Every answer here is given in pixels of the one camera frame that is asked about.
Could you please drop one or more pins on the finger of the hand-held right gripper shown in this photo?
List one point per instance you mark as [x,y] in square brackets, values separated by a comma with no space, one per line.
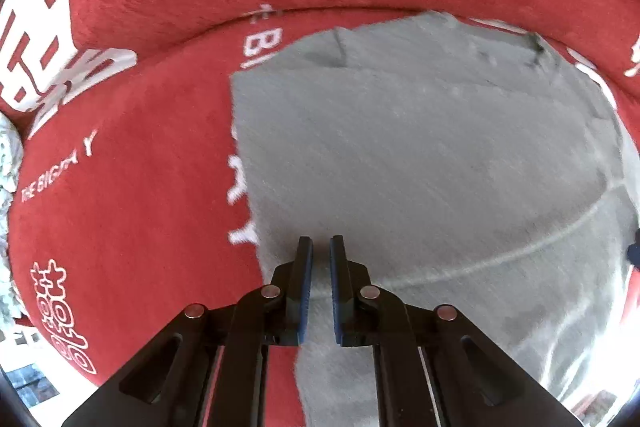
[635,253]

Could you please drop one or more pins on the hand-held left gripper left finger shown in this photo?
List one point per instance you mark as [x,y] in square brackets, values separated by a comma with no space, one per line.
[306,297]

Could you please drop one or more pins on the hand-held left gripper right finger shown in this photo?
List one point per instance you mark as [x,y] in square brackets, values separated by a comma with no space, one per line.
[334,297]

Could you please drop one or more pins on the grey garment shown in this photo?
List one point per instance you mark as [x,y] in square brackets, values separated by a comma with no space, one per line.
[425,132]

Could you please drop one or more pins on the red printed blanket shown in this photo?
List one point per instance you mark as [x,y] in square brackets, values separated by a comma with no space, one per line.
[150,182]

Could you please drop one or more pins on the white crumpled cloth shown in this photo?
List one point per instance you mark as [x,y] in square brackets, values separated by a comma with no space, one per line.
[9,157]

